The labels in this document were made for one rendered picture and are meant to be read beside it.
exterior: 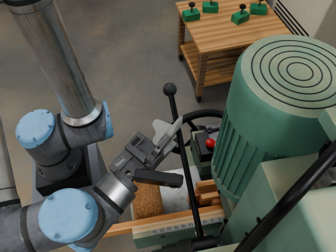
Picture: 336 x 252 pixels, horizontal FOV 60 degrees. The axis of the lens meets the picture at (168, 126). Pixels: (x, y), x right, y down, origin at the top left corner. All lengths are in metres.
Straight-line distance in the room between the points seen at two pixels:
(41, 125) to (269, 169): 0.86
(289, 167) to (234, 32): 1.70
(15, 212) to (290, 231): 0.46
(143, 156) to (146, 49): 2.11
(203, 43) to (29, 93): 1.44
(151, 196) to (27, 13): 0.58
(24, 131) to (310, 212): 1.01
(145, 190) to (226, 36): 1.39
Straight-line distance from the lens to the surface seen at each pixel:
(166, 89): 0.72
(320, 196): 0.29
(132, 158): 0.71
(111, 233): 0.87
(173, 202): 0.92
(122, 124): 2.19
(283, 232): 0.33
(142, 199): 0.89
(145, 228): 0.84
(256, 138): 0.44
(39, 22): 0.82
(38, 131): 1.12
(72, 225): 0.54
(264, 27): 2.19
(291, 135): 0.42
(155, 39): 2.84
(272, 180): 0.44
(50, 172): 1.27
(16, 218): 0.59
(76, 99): 1.00
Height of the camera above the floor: 1.76
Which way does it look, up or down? 55 degrees down
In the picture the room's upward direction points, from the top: straight up
